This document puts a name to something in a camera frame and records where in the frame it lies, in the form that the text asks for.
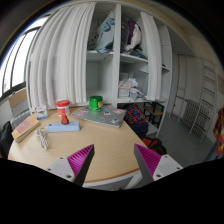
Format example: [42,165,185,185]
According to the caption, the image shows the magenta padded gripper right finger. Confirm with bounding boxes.
[134,144,182,184]

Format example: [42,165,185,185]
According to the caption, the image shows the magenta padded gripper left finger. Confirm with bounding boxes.
[46,144,95,186]

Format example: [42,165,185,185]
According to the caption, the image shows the red charger plug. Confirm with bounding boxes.
[61,115,69,125]

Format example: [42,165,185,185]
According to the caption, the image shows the red black bag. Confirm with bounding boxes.
[142,137,167,155]

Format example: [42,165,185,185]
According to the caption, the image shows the light blue power strip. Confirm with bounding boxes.
[46,121,80,132]

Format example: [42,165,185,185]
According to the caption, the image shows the colourful patterned cushion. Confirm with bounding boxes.
[125,104,146,124]

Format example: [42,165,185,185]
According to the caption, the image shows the white jar red lid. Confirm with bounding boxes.
[56,100,71,116]

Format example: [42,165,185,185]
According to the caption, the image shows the grey laptop with stickers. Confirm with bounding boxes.
[72,106,126,128]

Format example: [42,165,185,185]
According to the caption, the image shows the small blue card box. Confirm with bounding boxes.
[35,105,48,120]

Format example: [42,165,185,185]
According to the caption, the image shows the green round tin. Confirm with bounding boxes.
[89,96,103,111]

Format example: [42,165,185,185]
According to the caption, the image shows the white radiator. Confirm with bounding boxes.
[182,99,199,128]

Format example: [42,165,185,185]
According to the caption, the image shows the white curtain right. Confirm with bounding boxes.
[141,12,162,101]

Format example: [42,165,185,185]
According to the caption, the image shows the white curtain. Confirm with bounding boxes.
[26,2,96,109]
[141,12,162,101]

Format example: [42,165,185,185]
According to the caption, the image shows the white boxes on shelf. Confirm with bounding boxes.
[118,70,148,100]

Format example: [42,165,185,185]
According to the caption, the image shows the wooden chair back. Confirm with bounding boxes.
[9,88,29,116]

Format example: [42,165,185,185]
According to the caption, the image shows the white ladder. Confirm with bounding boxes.
[190,60,216,141]

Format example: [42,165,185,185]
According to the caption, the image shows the white shelving unit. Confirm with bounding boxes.
[84,1,173,138]

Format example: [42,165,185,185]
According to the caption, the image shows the white curtain left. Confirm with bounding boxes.
[26,2,96,109]

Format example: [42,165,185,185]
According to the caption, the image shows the purple white clothes pile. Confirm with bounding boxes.
[120,17,146,59]

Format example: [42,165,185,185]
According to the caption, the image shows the light blue hanging clothes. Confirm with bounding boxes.
[87,11,115,55]

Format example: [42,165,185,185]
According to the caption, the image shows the white coiled cable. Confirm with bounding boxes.
[34,128,50,151]

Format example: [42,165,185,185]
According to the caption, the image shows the black frame wooden stool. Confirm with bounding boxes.
[143,102,164,127]

